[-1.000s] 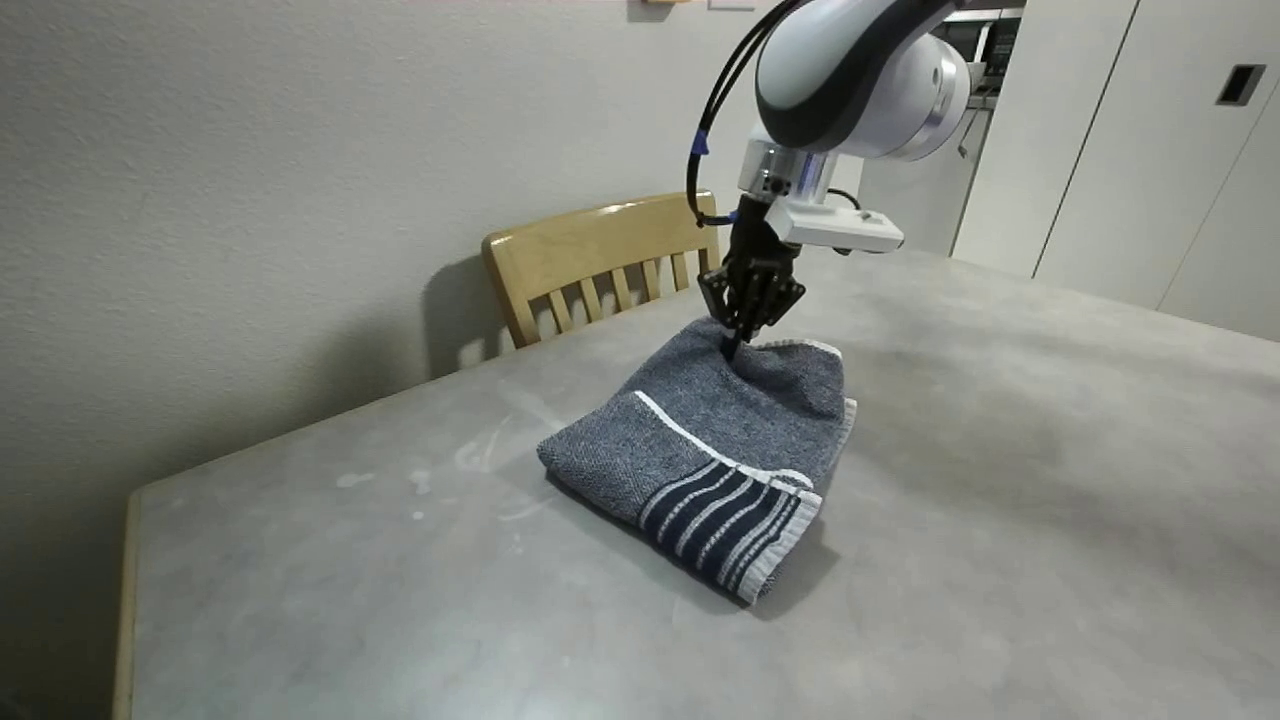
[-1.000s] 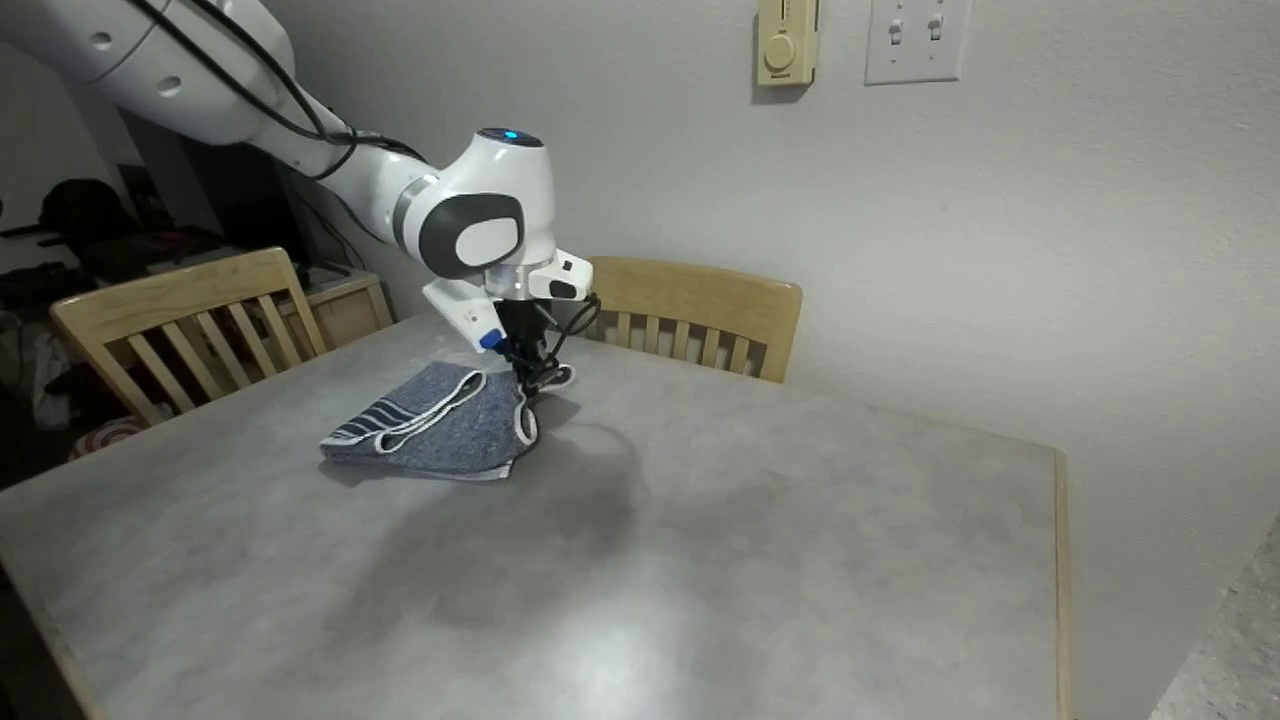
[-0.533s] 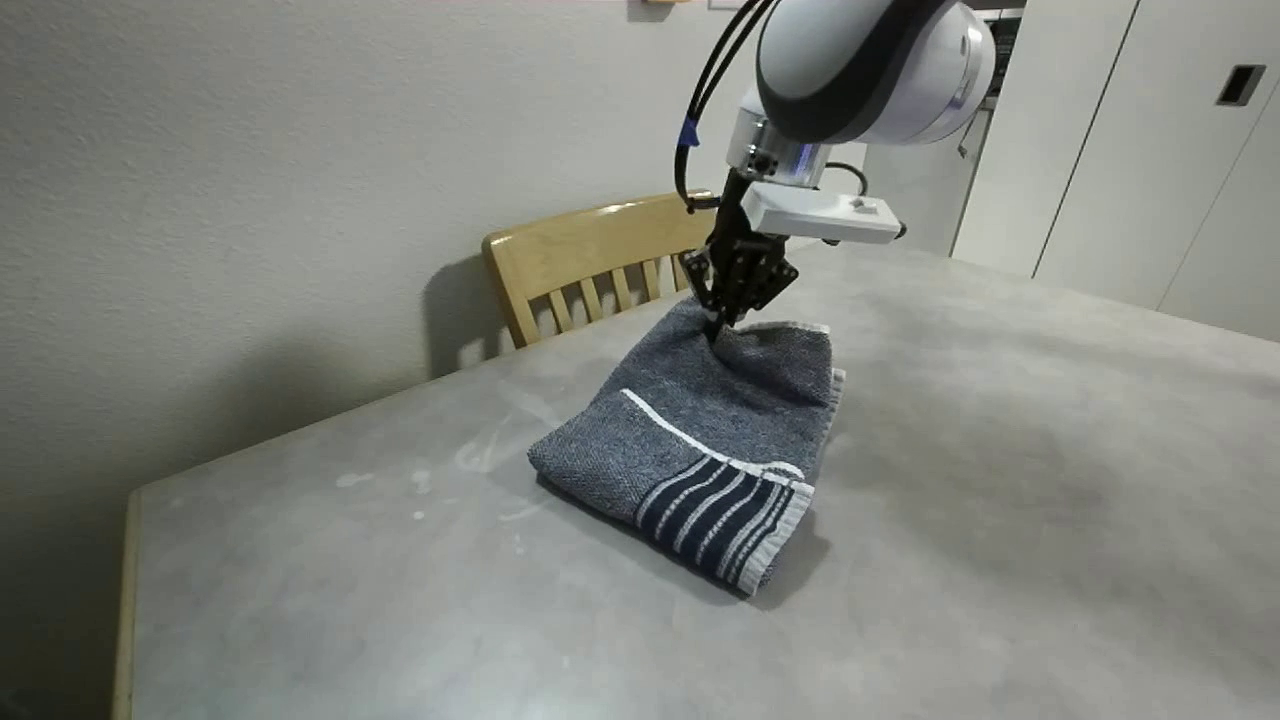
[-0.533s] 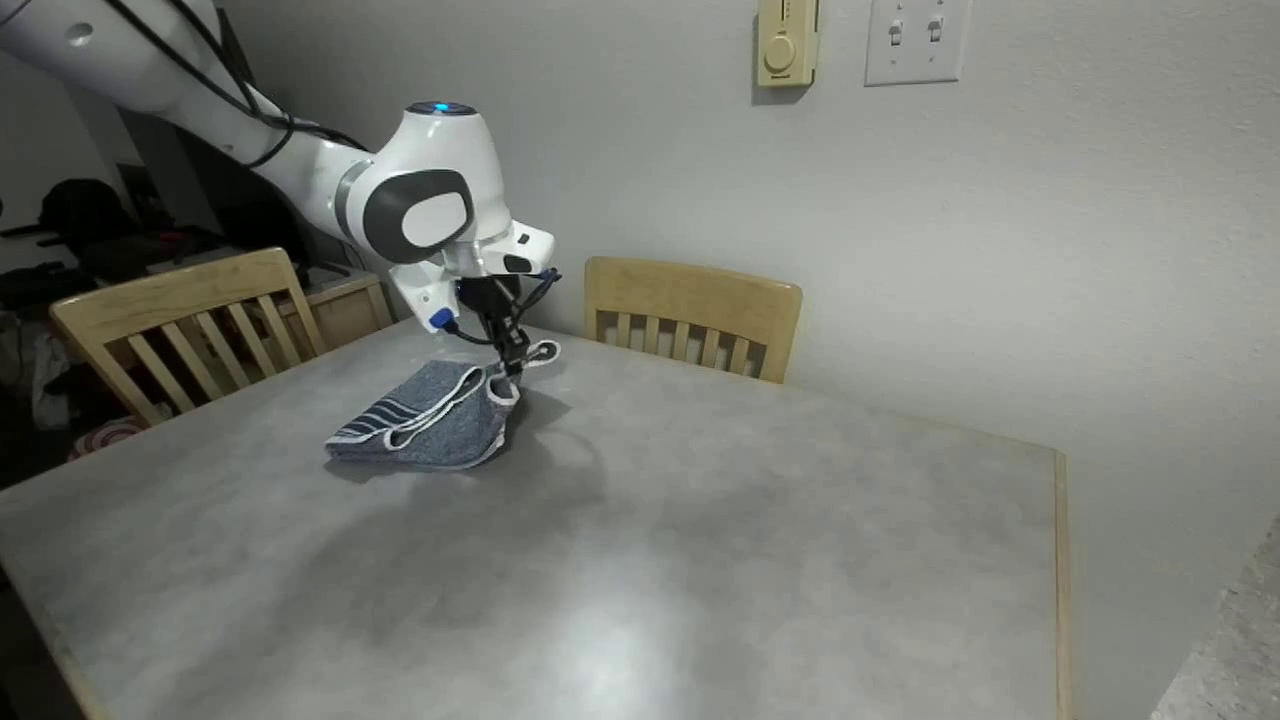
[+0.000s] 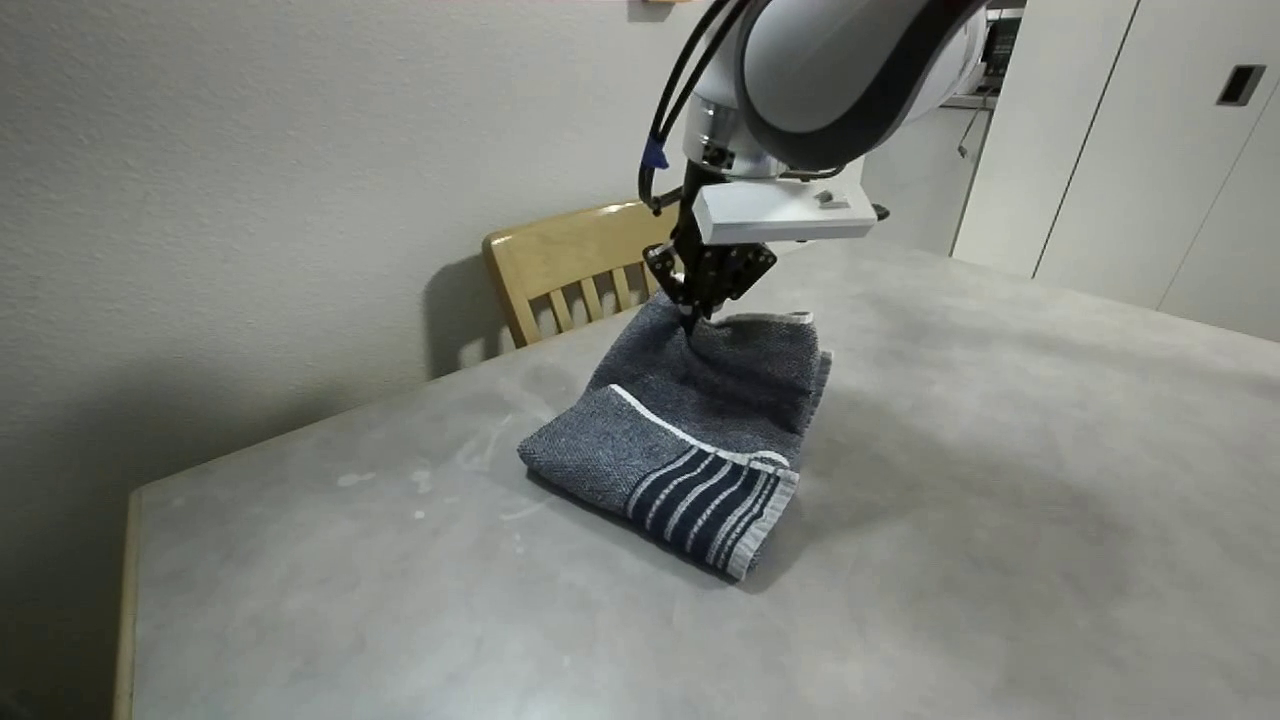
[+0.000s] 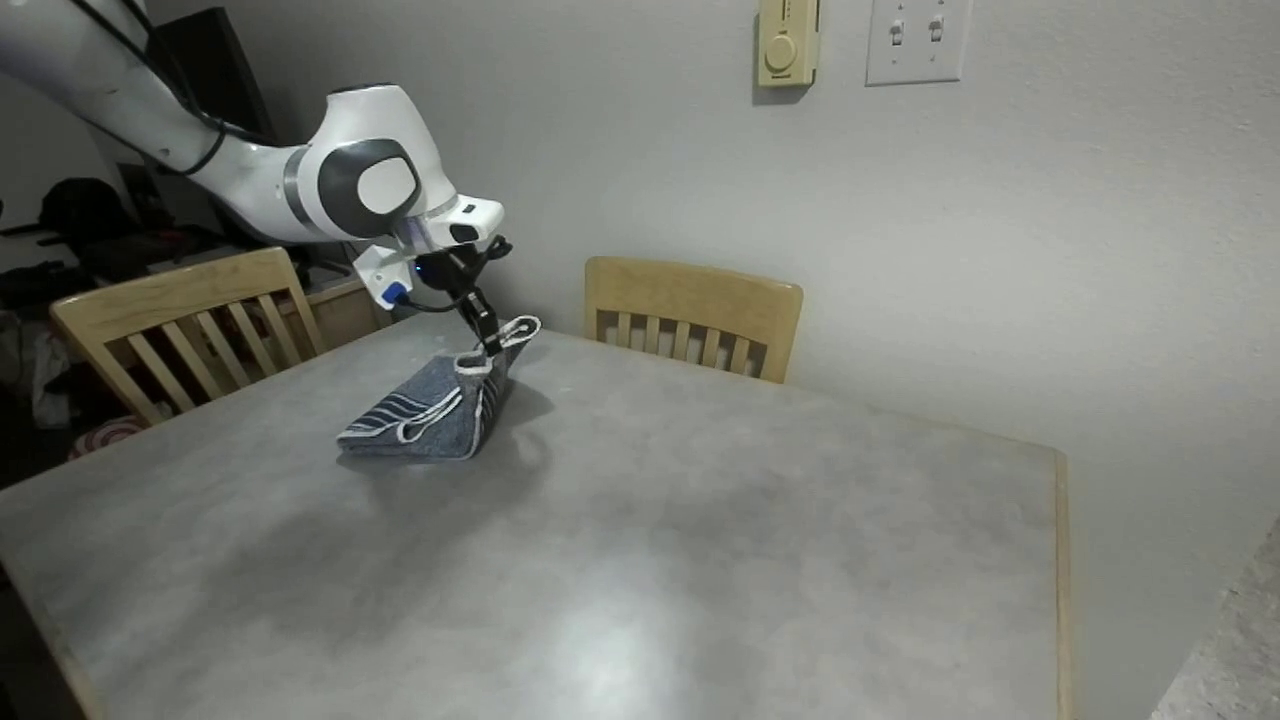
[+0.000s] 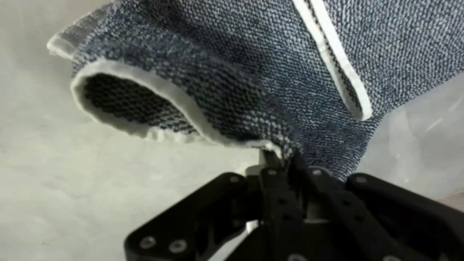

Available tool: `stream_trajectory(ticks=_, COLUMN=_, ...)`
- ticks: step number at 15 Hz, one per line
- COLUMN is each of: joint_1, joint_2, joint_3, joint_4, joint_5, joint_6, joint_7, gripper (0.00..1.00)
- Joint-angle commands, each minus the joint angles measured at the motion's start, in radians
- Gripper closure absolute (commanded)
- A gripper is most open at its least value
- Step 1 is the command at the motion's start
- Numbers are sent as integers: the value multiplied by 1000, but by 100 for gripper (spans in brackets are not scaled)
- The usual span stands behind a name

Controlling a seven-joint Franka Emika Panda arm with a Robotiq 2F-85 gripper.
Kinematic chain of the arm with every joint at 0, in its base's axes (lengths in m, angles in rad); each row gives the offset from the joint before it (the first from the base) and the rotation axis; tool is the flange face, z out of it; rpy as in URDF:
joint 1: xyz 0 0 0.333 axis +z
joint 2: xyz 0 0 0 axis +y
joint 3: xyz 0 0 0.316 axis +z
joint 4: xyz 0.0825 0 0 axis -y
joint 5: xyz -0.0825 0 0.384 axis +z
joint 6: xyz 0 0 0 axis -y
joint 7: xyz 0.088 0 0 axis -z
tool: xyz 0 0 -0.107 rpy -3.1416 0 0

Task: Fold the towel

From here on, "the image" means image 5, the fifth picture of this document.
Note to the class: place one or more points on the plain white door panel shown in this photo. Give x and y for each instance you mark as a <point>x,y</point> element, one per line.
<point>1033,132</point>

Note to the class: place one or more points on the white counter cabinet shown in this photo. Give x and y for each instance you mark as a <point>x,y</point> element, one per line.
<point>925,185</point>

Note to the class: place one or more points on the wooden slat-back chair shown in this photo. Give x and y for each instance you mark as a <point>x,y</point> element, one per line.
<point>574,263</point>

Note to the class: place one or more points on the blue-grey towel with white trim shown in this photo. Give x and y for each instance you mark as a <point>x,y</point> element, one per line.
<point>642,442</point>

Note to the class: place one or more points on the white microwave oven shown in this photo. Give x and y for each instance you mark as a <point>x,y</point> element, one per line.
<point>1003,53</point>

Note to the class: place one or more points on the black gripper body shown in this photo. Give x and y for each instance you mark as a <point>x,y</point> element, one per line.
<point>714,273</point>

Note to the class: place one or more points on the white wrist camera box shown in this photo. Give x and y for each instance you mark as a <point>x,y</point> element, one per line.
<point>786,215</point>

